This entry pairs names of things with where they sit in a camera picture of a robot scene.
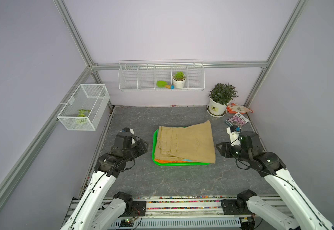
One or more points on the purple flower seed packet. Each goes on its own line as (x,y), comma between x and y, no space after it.
(237,120)

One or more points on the large potted green plant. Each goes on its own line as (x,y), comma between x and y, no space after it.
(220,96)

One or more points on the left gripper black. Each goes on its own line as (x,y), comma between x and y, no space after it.
(142,148)

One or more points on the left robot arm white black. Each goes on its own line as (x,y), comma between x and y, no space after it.
(85,215)

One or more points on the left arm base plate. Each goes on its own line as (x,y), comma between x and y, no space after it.
(135,209)

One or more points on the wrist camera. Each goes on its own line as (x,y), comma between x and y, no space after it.
(130,130)
(234,135)

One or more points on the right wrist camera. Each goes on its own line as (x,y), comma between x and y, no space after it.
(234,135)

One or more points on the green toy in shelf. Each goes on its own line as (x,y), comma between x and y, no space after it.
(164,84)

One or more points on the small potted succulent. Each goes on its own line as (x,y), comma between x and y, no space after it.
(178,80)

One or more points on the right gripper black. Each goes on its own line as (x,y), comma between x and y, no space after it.
(225,150)

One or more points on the aluminium rail frame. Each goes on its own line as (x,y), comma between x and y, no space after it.
(174,213)

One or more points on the green item in side basket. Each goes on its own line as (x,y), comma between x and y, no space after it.
(82,116)

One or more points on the white wire wall shelf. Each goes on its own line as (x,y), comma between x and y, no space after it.
(142,76)

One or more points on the orange white work gloves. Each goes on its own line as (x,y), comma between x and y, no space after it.
(234,108)

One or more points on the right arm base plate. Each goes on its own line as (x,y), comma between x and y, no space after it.
(235,207)

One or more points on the khaki pants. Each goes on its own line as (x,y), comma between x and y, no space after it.
(192,142)

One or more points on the white wire side basket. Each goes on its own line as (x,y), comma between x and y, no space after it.
(94,97)

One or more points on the orange pants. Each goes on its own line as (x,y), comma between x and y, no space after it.
(169,161)

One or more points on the green plastic basket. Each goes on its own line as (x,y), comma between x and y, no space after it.
(169,164)

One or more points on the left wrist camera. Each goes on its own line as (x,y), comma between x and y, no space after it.
(130,130)

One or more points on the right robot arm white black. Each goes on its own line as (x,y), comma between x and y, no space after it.
(305,215)

